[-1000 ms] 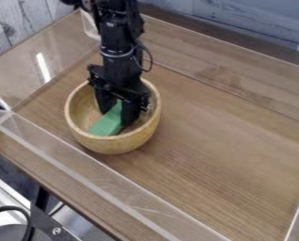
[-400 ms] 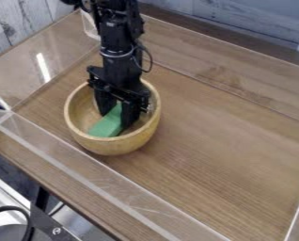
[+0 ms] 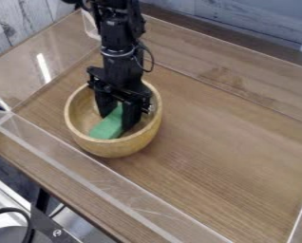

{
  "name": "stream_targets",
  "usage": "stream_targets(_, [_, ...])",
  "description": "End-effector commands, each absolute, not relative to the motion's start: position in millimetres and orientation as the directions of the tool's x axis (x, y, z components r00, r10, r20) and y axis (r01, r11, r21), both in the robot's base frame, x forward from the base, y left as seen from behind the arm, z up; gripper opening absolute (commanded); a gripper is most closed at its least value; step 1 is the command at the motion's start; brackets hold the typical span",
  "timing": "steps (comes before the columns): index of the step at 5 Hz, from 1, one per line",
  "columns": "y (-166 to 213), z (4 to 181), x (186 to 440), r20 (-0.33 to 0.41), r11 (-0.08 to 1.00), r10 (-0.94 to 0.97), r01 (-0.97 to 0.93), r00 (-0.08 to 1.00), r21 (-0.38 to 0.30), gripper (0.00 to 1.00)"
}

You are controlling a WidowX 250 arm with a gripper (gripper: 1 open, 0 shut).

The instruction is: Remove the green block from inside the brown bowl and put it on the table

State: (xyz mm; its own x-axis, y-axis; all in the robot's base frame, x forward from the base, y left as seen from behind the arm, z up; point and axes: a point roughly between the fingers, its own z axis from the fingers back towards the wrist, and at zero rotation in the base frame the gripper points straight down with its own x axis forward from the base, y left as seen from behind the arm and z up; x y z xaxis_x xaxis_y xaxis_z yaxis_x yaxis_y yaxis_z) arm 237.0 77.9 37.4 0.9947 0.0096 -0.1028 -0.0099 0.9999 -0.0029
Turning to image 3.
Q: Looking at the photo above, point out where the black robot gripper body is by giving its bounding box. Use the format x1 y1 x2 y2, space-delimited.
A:
87 53 153 113

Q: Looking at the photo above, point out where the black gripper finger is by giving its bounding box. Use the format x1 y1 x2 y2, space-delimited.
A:
122 101 142 130
95 91 117 118

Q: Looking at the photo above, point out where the green rectangular block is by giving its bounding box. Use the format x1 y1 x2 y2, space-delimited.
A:
88 104 123 140

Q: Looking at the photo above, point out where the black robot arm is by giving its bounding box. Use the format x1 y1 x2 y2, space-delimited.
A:
63 0 153 130

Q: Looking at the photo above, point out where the brown wooden bowl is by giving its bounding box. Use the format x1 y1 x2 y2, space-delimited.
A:
63 81 163 159

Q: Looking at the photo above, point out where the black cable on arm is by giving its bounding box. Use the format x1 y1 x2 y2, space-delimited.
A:
134 42 157 74

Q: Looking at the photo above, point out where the clear acrylic corner bracket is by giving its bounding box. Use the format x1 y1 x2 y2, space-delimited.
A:
82 9 101 41

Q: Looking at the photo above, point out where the clear acrylic tray wall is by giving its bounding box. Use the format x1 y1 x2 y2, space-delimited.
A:
0 85 233 243

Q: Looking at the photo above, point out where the black metal table bracket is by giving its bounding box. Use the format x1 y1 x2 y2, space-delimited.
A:
30 189 83 243

